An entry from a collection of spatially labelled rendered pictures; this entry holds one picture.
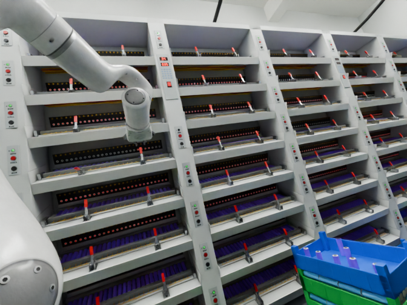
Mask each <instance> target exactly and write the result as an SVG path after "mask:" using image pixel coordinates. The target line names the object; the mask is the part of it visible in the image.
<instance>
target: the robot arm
mask: <svg viewBox="0 0 407 305"><path fill-rule="evenodd" d="M6 28H9V29H11V30H12V31H14V32H15V33H16V34H18V35H19V36H20V37H21V38H23V39H24V40H25V41H27V42H28V43H29V44H30V45H32V46H33V47H35V48H36V49H37V50H38V51H40V52H41V53H42V54H43V55H45V56H46V57H48V58H49V59H50V60H51V61H53V62H54V63H55V64H56V65H58V66H59V67H61V68H62V69H63V70H65V71H66V72H67V73H68V74H70V75H71V76H73V77H74V78H75V79H77V80H78V81H79V82H80V83H82V84H83V85H85V86H86V87H87V88H89V89H90V90H92V91H94V92H97V93H103V92H105V91H107V90H108V89H109V88H110V87H111V86H112V85H113V84H114V83H115V82H116V81H117V80H119V81H121V82H122V83H124V84H125V85H126V86H127V87H128V89H126V90H125V91H124V92H123V93H122V96H121V99H122V105H123V109H124V114H125V120H126V122H125V125H126V134H125V135H124V139H125V140H128V141H129V142H134V144H136V146H137V142H138V141H143V143H144V145H145V142H147V140H150V139H151V138H152V136H154V135H155V134H154V132H153V131H152V129H151V125H150V104H151V100H152V97H153V88H152V86H151V85H150V83H149V82H148V81H147V80H146V78H144V77H143V75H141V74H140V72H138V71H137V70H136V69H135V68H133V67H131V66H129V65H123V64H109V63H107V62H106V61H105V60H103V58H101V57H100V55H98V54H97V53H96V52H95V51H94V50H93V49H92V48H91V47H90V46H89V45H88V44H87V43H86V42H85V41H84V40H83V38H82V37H81V36H80V35H79V34H78V33H77V32H75V31H74V30H73V29H72V28H71V27H70V26H69V25H68V24H67V23H66V22H65V21H64V20H63V19H62V18H61V17H60V16H59V15H58V14H57V13H56V12H55V11H54V10H53V9H52V8H51V7H50V6H49V5H48V4H47V3H46V2H45V1H44V0H0V31H1V30H4V29H6ZM63 283H64V276H63V271H62V265H61V262H60V259H59V256H58V253H57V252H56V249H55V247H54V246H53V243H52V242H51V240H50V239H49V237H48V235H47V234H46V233H45V231H44V230H43V228H42V226H41V225H40V224H39V222H38V221H37V219H36V218H35V217H34V215H33V214H32V213H31V212H30V210H29V209H28V207H26V205H25V204H24V202H23V201H22V200H21V199H20V198H19V196H18V195H17V193H15V191H14V189H13V188H12V186H11V185H10V184H9V182H8V180H7V179H6V177H5V175H4V173H3V171H2V169H1V168H0V305H59V302H60V300H61V296H62V290H63Z"/></svg>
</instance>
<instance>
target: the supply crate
mask: <svg viewBox="0 0 407 305"><path fill-rule="evenodd" d="M319 236H320V239H318V240H316V241H314V242H312V243H310V244H308V245H306V246H305V247H303V248H308V249H309V252H310V255H311V257H308V256H305V253H304V250H303V248H301V249H299V248H298V246H296V245H292V246H291V250H292V253H293V257H294V261H295V264H296V268H299V269H302V270H305V271H308V272H312V273H314V274H317V275H321V276H323V277H327V278H330V279H332V280H336V281H339V282H342V283H345V284H348V285H351V286H354V287H358V288H360V289H363V290H367V291H370V292H373V293H375V294H379V295H382V296H384V297H388V298H391V299H393V300H395V299H396V298H397V297H398V296H399V295H400V294H401V293H402V292H403V290H404V289H405V288H406V287H407V241H406V240H405V241H403V242H402V243H403V246H404V248H400V247H395V246H387V245H381V244H373V243H365V242H359V241H351V240H343V239H341V240H342V243H343V247H349V249H350V252H351V255H352V257H355V258H356V260H357V262H358V265H359V268H360V269H356V268H353V267H349V265H348V262H347V259H346V256H341V254H340V251H339V247H338V245H337V242H336V239H335V238H329V237H327V236H326V233H325V231H320V232H319ZM316 251H321V253H322V257H323V260H320V259H317V256H316ZM334 254H337V255H338V256H339V258H340V262H341V264H337V263H334V260H333V255H334ZM373 263H376V264H375V267H376V271H377V274H376V273H375V271H374V268H373V266H372V264H373Z"/></svg>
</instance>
